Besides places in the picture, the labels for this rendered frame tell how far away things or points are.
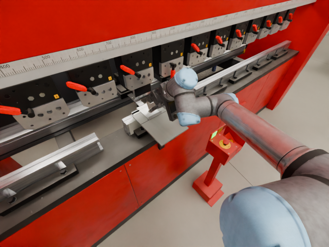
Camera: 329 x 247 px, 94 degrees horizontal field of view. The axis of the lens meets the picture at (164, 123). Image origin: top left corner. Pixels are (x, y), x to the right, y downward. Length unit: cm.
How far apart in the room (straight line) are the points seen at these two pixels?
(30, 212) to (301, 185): 90
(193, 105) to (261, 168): 167
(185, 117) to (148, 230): 125
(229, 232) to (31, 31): 64
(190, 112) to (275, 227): 37
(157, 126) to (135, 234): 106
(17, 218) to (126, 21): 87
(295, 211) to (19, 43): 67
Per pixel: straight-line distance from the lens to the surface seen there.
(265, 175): 208
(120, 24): 66
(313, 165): 37
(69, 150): 87
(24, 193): 94
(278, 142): 41
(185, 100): 52
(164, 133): 77
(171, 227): 161
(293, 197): 27
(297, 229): 25
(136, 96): 84
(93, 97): 69
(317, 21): 258
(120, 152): 89
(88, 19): 62
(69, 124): 107
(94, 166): 89
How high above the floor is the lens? 158
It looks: 45 degrees down
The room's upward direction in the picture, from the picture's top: straight up
